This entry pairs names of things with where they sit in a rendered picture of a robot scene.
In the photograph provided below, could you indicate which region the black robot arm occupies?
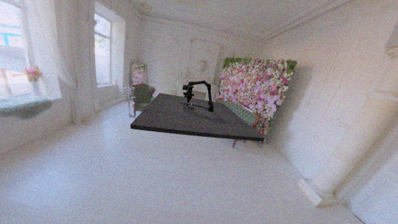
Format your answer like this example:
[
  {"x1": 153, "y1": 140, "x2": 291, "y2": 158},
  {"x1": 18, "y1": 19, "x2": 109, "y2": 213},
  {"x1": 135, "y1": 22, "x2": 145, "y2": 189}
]
[{"x1": 183, "y1": 81, "x2": 214, "y2": 112}]

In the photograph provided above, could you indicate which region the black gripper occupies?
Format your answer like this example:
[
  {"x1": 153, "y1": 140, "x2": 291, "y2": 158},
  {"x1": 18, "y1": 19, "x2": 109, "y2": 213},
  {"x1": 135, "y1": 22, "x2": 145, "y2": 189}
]
[{"x1": 184, "y1": 91, "x2": 194, "y2": 101}]

